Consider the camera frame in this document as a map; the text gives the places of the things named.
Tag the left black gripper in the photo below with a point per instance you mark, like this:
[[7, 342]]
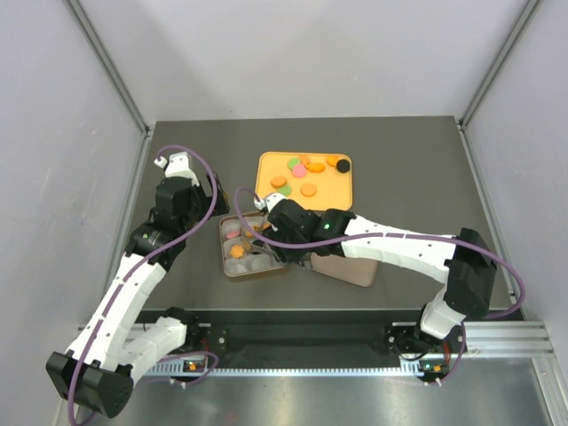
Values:
[[221, 207]]

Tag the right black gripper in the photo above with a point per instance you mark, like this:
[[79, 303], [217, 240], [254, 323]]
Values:
[[287, 256]]

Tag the pink sandwich cookie bottom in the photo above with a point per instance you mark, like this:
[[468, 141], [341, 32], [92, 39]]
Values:
[[233, 233]]

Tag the pink sandwich cookie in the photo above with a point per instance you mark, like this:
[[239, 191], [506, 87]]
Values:
[[233, 233], [299, 170]]

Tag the metal tongs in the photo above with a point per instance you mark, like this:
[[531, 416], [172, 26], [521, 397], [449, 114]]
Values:
[[269, 251]]

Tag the orange swirl cookie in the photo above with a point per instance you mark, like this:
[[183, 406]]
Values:
[[237, 252]]

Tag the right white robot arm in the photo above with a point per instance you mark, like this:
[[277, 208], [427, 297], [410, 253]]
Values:
[[459, 263]]

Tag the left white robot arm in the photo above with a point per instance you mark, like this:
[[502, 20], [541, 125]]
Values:
[[100, 368]]

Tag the white paper cupcake liner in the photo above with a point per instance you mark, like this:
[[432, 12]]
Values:
[[259, 263], [235, 267], [226, 247], [227, 225]]

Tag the gold cookie tin box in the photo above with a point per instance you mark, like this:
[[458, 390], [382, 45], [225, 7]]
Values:
[[250, 219]]

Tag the orange round biscuit left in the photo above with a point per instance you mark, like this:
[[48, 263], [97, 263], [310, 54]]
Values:
[[278, 181]]

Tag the gold tin lid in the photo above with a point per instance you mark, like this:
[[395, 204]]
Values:
[[356, 271]]

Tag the green sandwich cookie bottom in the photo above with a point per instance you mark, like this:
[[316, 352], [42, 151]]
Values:
[[285, 190]]

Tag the green sandwich cookie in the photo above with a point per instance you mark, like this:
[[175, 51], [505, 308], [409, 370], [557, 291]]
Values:
[[285, 190], [293, 162]]

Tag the orange biscuit under black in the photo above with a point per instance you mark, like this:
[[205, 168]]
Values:
[[308, 190]]

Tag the orange yellow tray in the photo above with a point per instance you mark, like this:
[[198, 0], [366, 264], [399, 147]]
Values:
[[334, 188]]

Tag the green sandwich cookie top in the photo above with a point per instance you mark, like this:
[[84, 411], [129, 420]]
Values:
[[293, 162]]

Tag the pink sandwich cookie top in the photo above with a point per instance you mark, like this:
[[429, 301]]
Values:
[[299, 170]]

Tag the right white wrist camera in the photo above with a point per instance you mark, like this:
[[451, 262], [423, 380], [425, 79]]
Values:
[[267, 203]]

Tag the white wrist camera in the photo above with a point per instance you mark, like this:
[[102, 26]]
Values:
[[267, 203], [177, 166]]

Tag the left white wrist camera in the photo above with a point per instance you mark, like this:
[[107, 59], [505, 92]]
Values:
[[177, 166]]

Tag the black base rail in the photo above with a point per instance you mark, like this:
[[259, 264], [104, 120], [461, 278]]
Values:
[[302, 339]]

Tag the aluminium frame rail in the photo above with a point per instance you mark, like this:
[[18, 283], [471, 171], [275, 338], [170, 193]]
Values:
[[91, 34]]

